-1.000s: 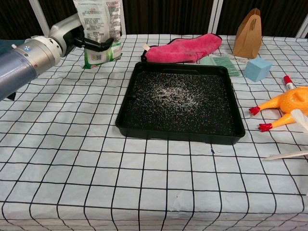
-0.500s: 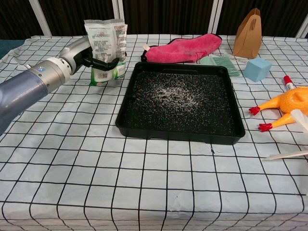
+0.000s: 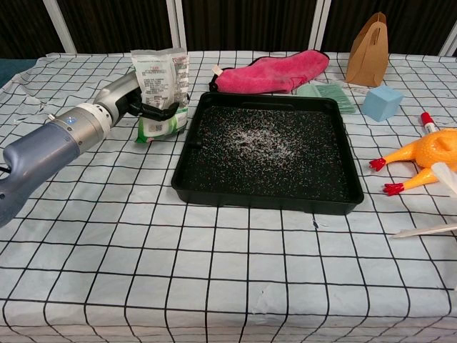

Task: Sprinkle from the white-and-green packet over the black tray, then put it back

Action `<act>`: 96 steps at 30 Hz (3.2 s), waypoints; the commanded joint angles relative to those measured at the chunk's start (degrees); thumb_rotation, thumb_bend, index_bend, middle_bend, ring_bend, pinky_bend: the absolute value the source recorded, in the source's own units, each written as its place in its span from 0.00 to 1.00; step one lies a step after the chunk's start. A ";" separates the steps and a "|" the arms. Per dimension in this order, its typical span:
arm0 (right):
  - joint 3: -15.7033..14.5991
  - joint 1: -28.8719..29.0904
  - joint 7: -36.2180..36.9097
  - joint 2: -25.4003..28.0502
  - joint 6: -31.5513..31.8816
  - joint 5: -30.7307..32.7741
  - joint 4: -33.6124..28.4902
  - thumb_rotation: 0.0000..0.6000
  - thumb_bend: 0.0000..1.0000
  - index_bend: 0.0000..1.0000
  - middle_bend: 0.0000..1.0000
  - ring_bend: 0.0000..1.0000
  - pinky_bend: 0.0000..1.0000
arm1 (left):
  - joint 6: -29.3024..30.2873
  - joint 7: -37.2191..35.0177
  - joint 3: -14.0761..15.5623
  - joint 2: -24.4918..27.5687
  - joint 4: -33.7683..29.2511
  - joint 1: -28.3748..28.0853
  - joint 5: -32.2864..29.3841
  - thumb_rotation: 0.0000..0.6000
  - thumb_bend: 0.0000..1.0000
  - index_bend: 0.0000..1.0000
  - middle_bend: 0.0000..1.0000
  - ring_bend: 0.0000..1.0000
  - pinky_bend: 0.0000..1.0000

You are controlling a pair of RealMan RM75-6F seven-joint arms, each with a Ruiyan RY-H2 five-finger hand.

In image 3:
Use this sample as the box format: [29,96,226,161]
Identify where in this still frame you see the mint green hand brush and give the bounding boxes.
[296,82,357,115]

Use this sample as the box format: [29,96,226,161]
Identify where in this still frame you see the light blue foam cube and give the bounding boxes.
[362,84,405,123]

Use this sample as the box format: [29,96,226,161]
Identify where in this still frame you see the pink microfibre cloth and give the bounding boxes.
[209,49,331,95]

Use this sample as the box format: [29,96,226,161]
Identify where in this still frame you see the brown paper gable box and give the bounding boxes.
[345,12,390,88]

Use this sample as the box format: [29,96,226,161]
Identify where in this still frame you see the white black checked tablecloth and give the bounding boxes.
[0,51,457,343]

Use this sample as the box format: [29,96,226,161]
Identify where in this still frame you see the orange rubber chicken toy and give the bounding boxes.
[369,127,457,196]

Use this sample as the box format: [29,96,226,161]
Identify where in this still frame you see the white marker with red cap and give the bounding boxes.
[419,111,438,135]

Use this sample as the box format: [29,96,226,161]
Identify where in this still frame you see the clear plastic ruler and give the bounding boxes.
[330,79,371,95]

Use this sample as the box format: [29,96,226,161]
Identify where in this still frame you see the white green food bag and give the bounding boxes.
[130,48,191,145]

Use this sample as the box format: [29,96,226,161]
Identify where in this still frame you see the black square plastic tray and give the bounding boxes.
[170,91,366,217]

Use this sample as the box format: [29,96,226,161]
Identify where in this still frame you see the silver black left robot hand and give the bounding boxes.
[94,69,180,127]

